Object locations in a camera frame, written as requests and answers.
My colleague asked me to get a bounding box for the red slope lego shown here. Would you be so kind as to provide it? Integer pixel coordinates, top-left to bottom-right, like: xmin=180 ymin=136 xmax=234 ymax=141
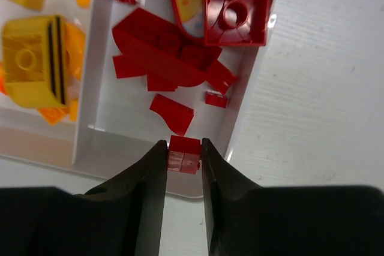
xmin=149 ymin=94 xmax=194 ymax=137

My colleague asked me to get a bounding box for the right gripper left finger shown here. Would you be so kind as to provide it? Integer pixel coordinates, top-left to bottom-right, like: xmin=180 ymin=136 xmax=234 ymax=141
xmin=1 ymin=140 xmax=167 ymax=255

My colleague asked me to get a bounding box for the orange lego brick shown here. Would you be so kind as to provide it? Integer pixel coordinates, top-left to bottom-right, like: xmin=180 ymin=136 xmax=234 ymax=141
xmin=37 ymin=99 xmax=79 ymax=125

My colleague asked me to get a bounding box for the orange curved lego piece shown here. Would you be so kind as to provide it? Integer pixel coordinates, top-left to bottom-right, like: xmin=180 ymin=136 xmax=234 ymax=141
xmin=64 ymin=22 xmax=86 ymax=80

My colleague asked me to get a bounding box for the small red lego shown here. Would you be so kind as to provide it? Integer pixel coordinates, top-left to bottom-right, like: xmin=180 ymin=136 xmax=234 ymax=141
xmin=167 ymin=135 xmax=202 ymax=174

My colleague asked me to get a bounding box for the red lego brick pair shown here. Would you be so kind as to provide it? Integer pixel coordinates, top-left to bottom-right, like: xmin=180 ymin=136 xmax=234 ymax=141
xmin=206 ymin=60 xmax=239 ymax=95

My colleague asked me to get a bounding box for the red duplo brick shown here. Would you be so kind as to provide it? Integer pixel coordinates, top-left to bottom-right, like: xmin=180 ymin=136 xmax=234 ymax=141
xmin=204 ymin=0 xmax=272 ymax=47

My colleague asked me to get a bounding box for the yellow striped slope duplo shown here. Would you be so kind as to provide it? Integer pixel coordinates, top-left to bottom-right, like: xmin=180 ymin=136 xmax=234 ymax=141
xmin=1 ymin=15 xmax=69 ymax=109

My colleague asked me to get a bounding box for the teal frog duplo piece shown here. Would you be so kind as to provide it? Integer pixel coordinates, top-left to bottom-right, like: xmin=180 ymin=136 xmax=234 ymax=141
xmin=112 ymin=8 xmax=222 ymax=88

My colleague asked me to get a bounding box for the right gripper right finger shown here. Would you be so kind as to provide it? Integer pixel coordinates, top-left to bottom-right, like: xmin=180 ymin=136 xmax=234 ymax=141
xmin=202 ymin=138 xmax=383 ymax=255

